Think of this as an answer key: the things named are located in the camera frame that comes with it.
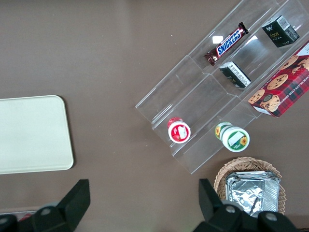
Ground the red strawberry lidded cup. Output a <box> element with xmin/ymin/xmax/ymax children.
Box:
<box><xmin>167</xmin><ymin>116</ymin><xmax>192</xmax><ymax>144</ymax></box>

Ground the black Face carton box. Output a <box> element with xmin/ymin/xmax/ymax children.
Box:
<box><xmin>261</xmin><ymin>15</ymin><xmax>300</xmax><ymax>48</ymax></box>

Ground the small black carton box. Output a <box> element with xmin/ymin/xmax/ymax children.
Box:
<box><xmin>219</xmin><ymin>61</ymin><xmax>252</xmax><ymax>89</ymax></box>

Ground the Snickers chocolate bar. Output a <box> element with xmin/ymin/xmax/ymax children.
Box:
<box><xmin>204</xmin><ymin>22</ymin><xmax>249</xmax><ymax>67</ymax></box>

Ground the red chocolate chip cookie box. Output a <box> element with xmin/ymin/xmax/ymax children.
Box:
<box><xmin>248</xmin><ymin>40</ymin><xmax>309</xmax><ymax>118</ymax></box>

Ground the aluminium foil container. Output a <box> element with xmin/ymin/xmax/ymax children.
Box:
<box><xmin>225</xmin><ymin>171</ymin><xmax>281</xmax><ymax>218</ymax></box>

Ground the clear acrylic tiered display shelf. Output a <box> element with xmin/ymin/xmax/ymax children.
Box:
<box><xmin>135</xmin><ymin>0</ymin><xmax>309</xmax><ymax>175</ymax></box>

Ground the small red object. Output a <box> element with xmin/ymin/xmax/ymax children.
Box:
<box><xmin>18</xmin><ymin>212</ymin><xmax>33</xmax><ymax>222</ymax></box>

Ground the cream rectangular plastic tray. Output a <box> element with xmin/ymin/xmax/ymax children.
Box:
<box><xmin>0</xmin><ymin>95</ymin><xmax>74</xmax><ymax>175</ymax></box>

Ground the woven wicker basket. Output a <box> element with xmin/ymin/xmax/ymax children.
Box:
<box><xmin>213</xmin><ymin>157</ymin><xmax>287</xmax><ymax>216</ymax></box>

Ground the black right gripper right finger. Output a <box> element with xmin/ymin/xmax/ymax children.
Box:
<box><xmin>193</xmin><ymin>178</ymin><xmax>300</xmax><ymax>232</ymax></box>

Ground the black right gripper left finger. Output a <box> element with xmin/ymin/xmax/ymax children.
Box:
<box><xmin>0</xmin><ymin>178</ymin><xmax>91</xmax><ymax>232</ymax></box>

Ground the green sunflower lidded cup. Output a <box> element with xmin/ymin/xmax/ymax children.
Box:
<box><xmin>214</xmin><ymin>121</ymin><xmax>250</xmax><ymax>153</ymax></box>

